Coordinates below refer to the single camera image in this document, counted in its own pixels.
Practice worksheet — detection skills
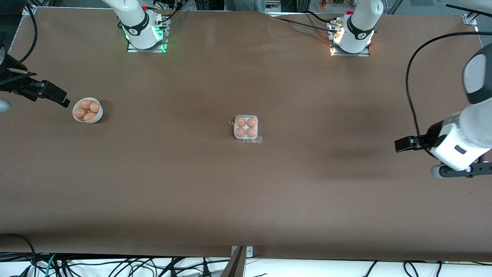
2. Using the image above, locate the clear plastic egg carton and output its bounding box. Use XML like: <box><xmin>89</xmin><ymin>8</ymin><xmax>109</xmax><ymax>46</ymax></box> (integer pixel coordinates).
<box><xmin>229</xmin><ymin>114</ymin><xmax>263</xmax><ymax>144</ymax></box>

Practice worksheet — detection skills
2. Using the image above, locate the white round bowl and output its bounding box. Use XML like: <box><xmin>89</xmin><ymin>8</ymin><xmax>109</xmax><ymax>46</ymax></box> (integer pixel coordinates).
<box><xmin>72</xmin><ymin>97</ymin><xmax>103</xmax><ymax>124</ymax></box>

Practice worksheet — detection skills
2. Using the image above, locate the brown table cover mat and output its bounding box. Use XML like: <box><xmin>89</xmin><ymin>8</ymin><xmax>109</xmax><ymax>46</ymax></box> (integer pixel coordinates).
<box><xmin>0</xmin><ymin>7</ymin><xmax>492</xmax><ymax>263</ymax></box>

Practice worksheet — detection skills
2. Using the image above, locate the person in grey trousers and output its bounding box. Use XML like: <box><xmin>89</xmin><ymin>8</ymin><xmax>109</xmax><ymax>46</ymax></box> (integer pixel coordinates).
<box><xmin>225</xmin><ymin>0</ymin><xmax>266</xmax><ymax>12</ymax></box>

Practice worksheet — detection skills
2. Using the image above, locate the dark metal bar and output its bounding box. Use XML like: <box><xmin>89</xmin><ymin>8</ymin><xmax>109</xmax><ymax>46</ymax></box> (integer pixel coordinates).
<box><xmin>220</xmin><ymin>246</ymin><xmax>247</xmax><ymax>277</ymax></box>

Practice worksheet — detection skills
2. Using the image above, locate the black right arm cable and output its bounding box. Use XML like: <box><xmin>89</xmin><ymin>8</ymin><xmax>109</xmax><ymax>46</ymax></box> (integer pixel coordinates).
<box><xmin>19</xmin><ymin>4</ymin><xmax>38</xmax><ymax>64</ymax></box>

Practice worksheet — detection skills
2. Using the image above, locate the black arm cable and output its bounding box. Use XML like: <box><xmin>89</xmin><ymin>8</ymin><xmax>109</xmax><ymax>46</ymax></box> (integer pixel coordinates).
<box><xmin>406</xmin><ymin>32</ymin><xmax>492</xmax><ymax>154</ymax></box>
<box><xmin>19</xmin><ymin>4</ymin><xmax>38</xmax><ymax>64</ymax></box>

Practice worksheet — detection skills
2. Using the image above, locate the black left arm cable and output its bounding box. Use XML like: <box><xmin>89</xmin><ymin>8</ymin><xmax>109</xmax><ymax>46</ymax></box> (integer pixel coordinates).
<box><xmin>406</xmin><ymin>32</ymin><xmax>492</xmax><ymax>154</ymax></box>

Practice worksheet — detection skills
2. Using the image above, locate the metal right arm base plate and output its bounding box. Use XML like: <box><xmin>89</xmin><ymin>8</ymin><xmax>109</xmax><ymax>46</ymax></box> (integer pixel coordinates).
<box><xmin>127</xmin><ymin>15</ymin><xmax>168</xmax><ymax>53</ymax></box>

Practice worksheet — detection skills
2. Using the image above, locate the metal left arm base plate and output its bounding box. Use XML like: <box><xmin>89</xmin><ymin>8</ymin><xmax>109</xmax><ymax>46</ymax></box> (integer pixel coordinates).
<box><xmin>330</xmin><ymin>19</ymin><xmax>371</xmax><ymax>57</ymax></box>

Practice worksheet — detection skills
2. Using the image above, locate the teal cable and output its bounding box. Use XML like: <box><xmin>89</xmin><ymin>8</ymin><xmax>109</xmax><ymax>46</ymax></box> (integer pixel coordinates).
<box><xmin>35</xmin><ymin>253</ymin><xmax>58</xmax><ymax>277</ymax></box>

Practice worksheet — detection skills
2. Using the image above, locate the black cable tangle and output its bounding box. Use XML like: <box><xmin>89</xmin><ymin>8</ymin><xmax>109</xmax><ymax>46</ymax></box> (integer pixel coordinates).
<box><xmin>0</xmin><ymin>252</ymin><xmax>231</xmax><ymax>277</ymax></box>

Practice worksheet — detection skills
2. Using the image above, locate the metal table edge bracket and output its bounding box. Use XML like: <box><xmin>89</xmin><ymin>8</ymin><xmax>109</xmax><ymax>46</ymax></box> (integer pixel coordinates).
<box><xmin>231</xmin><ymin>245</ymin><xmax>254</xmax><ymax>257</ymax></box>

